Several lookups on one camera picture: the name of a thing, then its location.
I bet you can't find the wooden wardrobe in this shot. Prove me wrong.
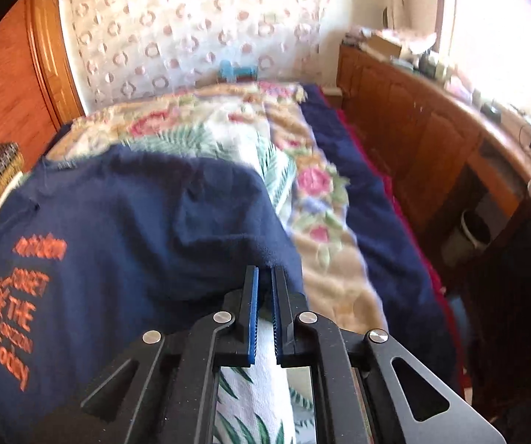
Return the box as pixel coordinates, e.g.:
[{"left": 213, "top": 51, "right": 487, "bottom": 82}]
[{"left": 0, "top": 0, "right": 86, "bottom": 186}]

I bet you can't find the white bucket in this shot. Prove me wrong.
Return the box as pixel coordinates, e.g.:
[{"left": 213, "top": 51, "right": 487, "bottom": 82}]
[{"left": 445, "top": 209, "right": 494, "bottom": 268}]

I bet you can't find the cardboard box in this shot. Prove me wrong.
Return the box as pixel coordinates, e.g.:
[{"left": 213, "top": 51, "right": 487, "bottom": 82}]
[{"left": 365, "top": 31, "right": 407, "bottom": 57}]

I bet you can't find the small blue object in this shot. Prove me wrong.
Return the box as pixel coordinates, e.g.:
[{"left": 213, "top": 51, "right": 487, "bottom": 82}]
[{"left": 217, "top": 59, "right": 260, "bottom": 84}]

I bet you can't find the navy blanket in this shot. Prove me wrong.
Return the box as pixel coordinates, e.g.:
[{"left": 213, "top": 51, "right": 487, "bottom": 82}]
[{"left": 300, "top": 84, "right": 461, "bottom": 408}]

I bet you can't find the floral blanket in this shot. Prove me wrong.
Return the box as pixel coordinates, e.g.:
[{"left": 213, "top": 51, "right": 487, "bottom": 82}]
[{"left": 46, "top": 81, "right": 392, "bottom": 336}]

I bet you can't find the wooden cabinet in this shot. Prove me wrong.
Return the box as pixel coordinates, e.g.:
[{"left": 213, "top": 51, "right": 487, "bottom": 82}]
[{"left": 337, "top": 44, "right": 531, "bottom": 262}]

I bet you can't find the window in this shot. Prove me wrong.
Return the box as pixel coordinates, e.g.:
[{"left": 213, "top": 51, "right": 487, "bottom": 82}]
[{"left": 448, "top": 0, "right": 531, "bottom": 149}]

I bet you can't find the circle-patterned wall cloth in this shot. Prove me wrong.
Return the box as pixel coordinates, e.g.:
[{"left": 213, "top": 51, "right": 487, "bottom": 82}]
[{"left": 60, "top": 0, "right": 340, "bottom": 117}]

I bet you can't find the navy t-shirt with orange print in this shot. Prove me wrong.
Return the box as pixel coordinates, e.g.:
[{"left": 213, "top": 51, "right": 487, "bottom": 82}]
[{"left": 0, "top": 148, "right": 310, "bottom": 444}]

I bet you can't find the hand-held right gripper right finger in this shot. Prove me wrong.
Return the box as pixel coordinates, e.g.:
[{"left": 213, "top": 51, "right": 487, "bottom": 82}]
[{"left": 271, "top": 266, "right": 507, "bottom": 444}]

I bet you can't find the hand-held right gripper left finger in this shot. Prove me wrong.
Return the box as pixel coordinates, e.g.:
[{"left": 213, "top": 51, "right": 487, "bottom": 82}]
[{"left": 30, "top": 266, "right": 261, "bottom": 444}]

